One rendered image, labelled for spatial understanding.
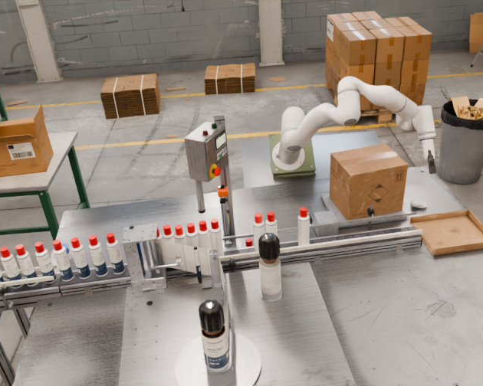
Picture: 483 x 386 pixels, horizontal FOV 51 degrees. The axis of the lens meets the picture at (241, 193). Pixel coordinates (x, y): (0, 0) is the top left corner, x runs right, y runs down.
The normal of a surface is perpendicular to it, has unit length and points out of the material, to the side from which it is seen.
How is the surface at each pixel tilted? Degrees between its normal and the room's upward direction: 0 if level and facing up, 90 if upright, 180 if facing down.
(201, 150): 90
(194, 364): 0
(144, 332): 0
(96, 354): 0
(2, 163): 90
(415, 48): 90
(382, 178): 90
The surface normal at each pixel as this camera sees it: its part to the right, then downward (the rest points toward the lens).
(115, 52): 0.04, 0.53
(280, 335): -0.07, -0.84
